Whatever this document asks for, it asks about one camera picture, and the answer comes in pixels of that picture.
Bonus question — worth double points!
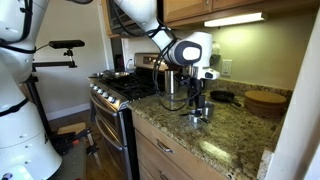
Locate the black camera on stand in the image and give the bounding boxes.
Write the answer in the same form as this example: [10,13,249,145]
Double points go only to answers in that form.
[49,40,85,49]

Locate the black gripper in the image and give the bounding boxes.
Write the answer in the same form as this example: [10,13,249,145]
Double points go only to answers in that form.
[181,76,205,109]

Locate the wooden lower cabinet drawers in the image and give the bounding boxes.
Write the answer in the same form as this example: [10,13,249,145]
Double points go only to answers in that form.
[132,112,227,180]

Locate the steel pan on stove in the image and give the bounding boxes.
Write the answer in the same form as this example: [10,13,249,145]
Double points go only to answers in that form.
[91,70,129,79]

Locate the small steel measuring cup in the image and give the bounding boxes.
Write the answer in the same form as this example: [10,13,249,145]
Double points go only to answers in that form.
[179,109,202,117]

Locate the under cabinet light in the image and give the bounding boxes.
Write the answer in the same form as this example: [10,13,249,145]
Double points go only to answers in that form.
[204,12,268,27]

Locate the stainless steel gas stove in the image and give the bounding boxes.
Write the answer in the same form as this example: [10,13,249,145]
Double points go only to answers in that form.
[89,53,158,180]

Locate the wooden upper cabinets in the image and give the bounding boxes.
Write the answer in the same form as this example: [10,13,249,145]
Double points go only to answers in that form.
[101,0,320,28]

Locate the large steel measuring cup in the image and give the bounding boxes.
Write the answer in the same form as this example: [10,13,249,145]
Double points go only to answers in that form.
[202,101,214,118]

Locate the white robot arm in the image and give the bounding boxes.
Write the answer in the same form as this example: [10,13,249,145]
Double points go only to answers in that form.
[0,0,220,112]

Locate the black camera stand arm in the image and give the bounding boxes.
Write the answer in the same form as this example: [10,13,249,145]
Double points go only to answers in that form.
[19,48,78,138]

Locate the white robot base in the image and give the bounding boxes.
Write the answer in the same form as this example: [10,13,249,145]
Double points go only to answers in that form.
[0,63,62,180]

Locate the black cast iron skillet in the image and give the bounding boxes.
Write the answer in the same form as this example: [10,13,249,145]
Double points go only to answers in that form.
[210,91,241,107]

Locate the white wall outlet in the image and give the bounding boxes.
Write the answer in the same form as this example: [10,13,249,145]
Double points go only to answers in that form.
[222,59,232,77]

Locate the steel utensil holder front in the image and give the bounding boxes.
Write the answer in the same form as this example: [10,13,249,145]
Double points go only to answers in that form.
[164,70,179,94]

